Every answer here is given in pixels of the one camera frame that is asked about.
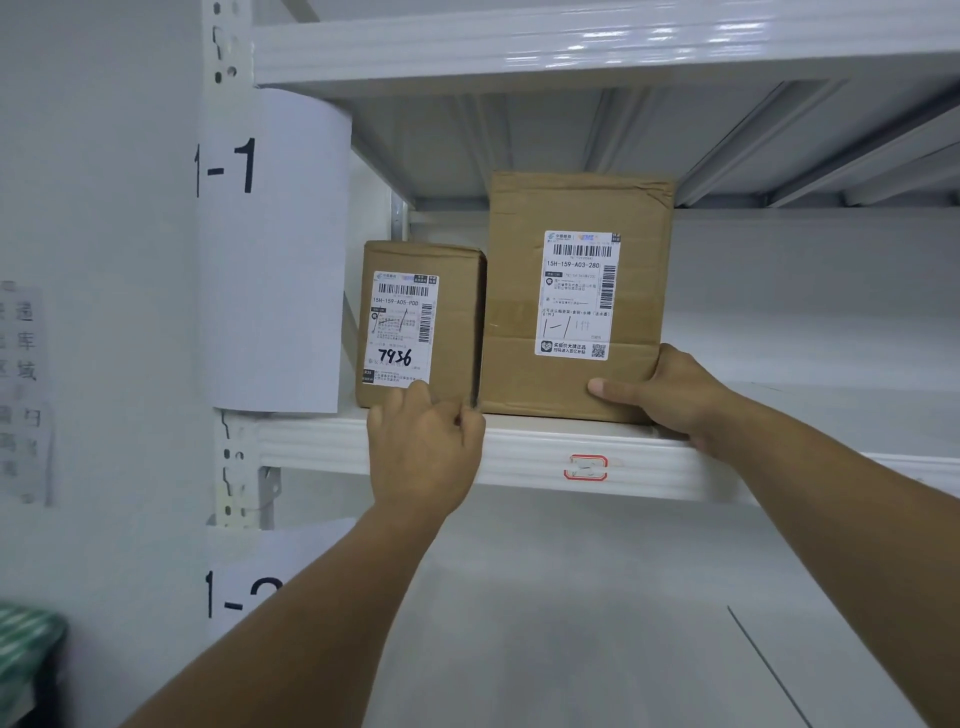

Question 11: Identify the person's left hand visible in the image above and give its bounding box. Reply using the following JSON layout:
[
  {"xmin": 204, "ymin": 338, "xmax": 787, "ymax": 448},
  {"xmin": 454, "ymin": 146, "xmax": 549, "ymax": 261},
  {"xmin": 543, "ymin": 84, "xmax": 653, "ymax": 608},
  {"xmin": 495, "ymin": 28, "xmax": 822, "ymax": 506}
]
[{"xmin": 365, "ymin": 380, "xmax": 487, "ymax": 526}]

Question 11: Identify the person's right hand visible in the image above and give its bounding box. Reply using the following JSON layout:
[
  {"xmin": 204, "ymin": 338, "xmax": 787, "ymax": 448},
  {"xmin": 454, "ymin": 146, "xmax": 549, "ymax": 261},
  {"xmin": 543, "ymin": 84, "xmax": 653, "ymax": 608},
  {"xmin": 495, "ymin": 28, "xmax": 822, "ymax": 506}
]
[{"xmin": 587, "ymin": 343, "xmax": 740, "ymax": 451}]

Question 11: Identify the white metal shelf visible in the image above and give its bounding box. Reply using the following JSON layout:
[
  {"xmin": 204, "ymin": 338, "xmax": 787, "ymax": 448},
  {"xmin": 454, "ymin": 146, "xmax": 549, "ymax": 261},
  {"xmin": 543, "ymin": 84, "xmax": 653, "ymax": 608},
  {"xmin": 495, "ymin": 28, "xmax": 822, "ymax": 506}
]
[{"xmin": 202, "ymin": 0, "xmax": 960, "ymax": 728}]

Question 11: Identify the brown parcel marked 7936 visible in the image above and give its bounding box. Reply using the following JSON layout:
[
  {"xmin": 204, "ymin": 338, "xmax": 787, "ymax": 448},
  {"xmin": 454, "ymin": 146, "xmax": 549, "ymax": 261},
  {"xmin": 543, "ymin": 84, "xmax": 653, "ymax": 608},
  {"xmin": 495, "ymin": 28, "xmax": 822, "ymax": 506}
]
[{"xmin": 356, "ymin": 239, "xmax": 489, "ymax": 410}]

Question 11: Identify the tall brown parcel white label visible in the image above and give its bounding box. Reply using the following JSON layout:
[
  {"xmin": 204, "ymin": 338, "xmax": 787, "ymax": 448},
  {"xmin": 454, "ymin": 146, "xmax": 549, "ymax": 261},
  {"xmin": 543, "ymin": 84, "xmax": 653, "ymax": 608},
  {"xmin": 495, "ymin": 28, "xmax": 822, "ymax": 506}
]
[{"xmin": 478, "ymin": 170, "xmax": 676, "ymax": 425}]

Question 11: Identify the person's left forearm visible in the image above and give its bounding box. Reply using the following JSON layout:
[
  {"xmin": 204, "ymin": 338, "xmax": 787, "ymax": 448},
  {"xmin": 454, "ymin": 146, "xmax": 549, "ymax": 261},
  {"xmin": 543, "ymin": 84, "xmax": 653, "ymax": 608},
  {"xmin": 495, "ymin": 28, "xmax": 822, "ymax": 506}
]
[{"xmin": 123, "ymin": 502, "xmax": 451, "ymax": 728}]

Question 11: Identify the person's right forearm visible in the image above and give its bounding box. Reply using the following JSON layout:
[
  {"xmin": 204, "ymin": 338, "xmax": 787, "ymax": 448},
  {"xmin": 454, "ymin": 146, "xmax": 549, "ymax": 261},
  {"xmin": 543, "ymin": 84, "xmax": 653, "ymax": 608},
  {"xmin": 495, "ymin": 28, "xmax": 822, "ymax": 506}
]
[{"xmin": 697, "ymin": 393, "xmax": 960, "ymax": 728}]

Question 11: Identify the white paper shelf label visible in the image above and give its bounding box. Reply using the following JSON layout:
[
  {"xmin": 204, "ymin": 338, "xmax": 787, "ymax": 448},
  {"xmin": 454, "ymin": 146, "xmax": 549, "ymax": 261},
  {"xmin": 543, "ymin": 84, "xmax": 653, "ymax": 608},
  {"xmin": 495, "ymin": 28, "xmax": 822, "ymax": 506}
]
[
  {"xmin": 196, "ymin": 88, "xmax": 352, "ymax": 415},
  {"xmin": 206, "ymin": 517, "xmax": 358, "ymax": 646}
]

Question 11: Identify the green checked tablecloth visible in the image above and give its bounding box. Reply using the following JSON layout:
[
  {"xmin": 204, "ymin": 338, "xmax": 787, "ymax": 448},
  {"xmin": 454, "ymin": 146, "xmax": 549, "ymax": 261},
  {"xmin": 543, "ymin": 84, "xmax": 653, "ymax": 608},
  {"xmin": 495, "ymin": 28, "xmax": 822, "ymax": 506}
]
[{"xmin": 0, "ymin": 603, "xmax": 69, "ymax": 691}]

